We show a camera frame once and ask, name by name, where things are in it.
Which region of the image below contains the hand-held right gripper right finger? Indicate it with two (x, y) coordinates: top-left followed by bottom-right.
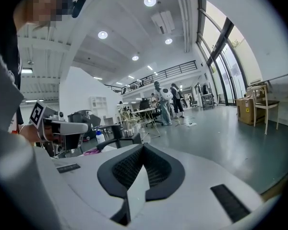
(131, 142), (266, 230)

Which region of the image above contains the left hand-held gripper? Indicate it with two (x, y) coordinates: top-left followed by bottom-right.
(28, 100), (89, 159)

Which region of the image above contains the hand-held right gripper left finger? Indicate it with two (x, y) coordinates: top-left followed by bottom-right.
(52, 142), (145, 227)

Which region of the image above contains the person's left forearm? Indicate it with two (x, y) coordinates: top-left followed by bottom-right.
(13, 124), (43, 144)

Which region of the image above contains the person's left hand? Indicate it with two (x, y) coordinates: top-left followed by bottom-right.
(43, 125), (56, 143)

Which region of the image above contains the purple cloth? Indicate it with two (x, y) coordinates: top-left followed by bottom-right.
(83, 147), (104, 156)

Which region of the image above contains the white pump bottle blue cap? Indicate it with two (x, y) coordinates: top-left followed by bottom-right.
(96, 131), (106, 145)

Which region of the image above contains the white basin table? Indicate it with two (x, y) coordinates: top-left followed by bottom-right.
(62, 145), (118, 158)

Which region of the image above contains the white cubby shelf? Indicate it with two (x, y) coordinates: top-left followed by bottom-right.
(90, 96), (108, 116)

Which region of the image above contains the black faucet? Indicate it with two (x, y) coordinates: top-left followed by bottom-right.
(96, 124), (123, 151)

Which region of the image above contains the wooden plank platform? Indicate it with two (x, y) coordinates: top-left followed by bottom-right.
(261, 169), (288, 201)

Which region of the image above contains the round white side table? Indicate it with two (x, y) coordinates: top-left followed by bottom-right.
(132, 108), (162, 138)

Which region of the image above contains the row of ceiling strip lights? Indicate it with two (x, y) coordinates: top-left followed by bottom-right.
(93, 65), (159, 85)

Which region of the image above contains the cardboard box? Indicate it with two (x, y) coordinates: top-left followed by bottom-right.
(235, 97), (256, 126)

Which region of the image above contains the white wooden chair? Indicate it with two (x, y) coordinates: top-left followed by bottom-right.
(244, 84), (280, 136)

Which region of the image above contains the person's black printed shirt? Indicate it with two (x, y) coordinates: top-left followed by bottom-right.
(0, 13), (24, 129)

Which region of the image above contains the black mezzanine railing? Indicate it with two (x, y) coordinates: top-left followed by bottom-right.
(104, 60), (198, 95)

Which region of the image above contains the person's head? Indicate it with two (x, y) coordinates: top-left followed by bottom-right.
(13, 0), (74, 31)

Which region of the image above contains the white desk with legs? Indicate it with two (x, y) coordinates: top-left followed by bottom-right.
(248, 72), (288, 150)

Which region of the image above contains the white ceiling air conditioner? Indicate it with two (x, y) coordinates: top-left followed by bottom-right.
(150, 10), (176, 35)

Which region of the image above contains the gold wire chair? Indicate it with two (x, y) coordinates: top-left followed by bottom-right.
(119, 109), (141, 135)

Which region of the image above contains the black head-mounted camera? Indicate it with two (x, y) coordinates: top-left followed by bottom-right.
(71, 0), (88, 18)

